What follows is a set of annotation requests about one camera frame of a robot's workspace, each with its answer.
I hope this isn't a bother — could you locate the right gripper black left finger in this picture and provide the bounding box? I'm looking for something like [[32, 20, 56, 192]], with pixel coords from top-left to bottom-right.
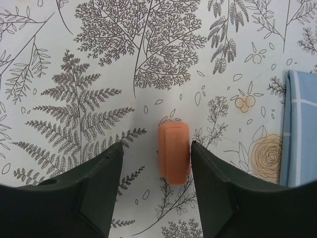
[[0, 142, 123, 238]]

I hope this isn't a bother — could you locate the orange pen cap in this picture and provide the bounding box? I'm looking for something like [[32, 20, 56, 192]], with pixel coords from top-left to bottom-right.
[[158, 121, 190, 185]]

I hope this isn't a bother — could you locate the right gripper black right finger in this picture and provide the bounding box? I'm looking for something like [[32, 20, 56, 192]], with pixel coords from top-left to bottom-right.
[[191, 142, 317, 238]]

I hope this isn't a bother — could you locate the light blue checked placemat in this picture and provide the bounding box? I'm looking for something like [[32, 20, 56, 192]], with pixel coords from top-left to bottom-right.
[[279, 70, 317, 187]]

